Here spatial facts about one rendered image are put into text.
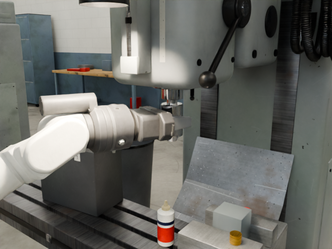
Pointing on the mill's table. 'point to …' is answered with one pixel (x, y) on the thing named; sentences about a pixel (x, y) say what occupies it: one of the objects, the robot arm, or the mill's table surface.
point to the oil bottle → (165, 225)
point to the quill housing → (178, 44)
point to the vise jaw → (210, 238)
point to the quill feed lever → (240, 11)
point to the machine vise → (260, 229)
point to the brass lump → (235, 237)
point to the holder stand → (87, 183)
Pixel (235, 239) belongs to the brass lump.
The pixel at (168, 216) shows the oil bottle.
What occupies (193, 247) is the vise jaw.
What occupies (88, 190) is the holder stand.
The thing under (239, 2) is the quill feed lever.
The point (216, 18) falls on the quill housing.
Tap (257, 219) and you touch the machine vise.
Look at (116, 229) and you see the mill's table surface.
